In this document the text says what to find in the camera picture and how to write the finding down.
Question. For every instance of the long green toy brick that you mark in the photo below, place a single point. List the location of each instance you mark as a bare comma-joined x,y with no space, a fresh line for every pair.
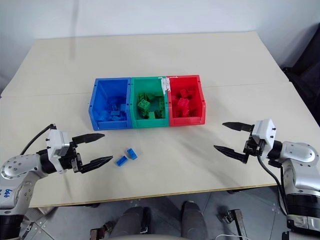
161,107

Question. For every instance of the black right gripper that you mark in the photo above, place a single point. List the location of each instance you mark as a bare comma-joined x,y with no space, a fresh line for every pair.
253,147

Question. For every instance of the metal frame bracket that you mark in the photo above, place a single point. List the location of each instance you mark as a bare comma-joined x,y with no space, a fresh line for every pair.
102,231
235,221

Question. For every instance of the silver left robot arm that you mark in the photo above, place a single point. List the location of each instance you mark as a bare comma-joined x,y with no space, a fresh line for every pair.
17,168

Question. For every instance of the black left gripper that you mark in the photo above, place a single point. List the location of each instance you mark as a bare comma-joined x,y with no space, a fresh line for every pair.
72,157

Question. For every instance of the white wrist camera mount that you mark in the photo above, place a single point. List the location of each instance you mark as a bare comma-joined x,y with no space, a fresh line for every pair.
56,142
265,132

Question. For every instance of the red plastic bin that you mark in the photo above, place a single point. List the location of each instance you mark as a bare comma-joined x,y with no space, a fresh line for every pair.
202,110

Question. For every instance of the large red toy brick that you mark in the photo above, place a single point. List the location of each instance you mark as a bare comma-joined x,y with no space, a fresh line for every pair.
183,105

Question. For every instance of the small green toy brick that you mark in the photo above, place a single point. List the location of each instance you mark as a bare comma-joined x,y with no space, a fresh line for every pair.
152,115

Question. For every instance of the blue toy brick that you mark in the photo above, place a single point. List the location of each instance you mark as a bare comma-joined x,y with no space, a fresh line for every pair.
121,160
124,107
113,106
115,119
132,153

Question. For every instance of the large green toy brick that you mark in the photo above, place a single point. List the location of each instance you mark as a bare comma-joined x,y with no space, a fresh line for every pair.
143,105

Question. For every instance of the dark grey rounded shape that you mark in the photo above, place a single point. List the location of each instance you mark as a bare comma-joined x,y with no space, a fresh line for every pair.
131,222
192,217

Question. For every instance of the blue plastic bin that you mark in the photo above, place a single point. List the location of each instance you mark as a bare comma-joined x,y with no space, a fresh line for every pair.
100,100

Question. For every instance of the green plastic bin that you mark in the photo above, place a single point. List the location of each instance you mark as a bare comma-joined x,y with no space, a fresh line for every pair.
136,86

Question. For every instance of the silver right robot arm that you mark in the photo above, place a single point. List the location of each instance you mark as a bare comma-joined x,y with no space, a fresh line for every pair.
300,156

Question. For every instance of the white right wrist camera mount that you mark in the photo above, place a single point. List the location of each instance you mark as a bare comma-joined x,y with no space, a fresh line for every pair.
265,132

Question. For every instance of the black fabric chair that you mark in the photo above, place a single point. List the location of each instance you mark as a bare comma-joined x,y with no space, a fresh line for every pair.
307,82

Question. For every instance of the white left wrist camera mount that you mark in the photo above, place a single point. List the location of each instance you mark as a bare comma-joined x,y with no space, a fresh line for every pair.
56,142

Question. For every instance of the white torn tape label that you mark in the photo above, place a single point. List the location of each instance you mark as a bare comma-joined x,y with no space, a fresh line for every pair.
165,85

